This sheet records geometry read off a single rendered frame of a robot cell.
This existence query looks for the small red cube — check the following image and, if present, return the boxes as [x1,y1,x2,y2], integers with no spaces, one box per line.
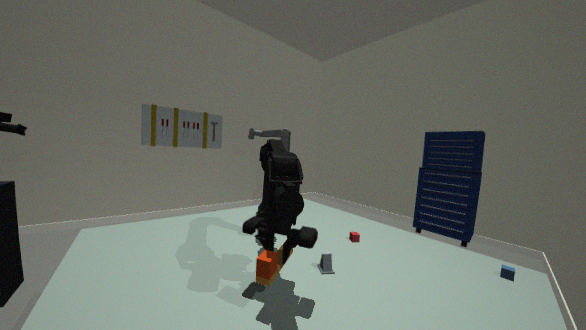
[349,232,360,242]

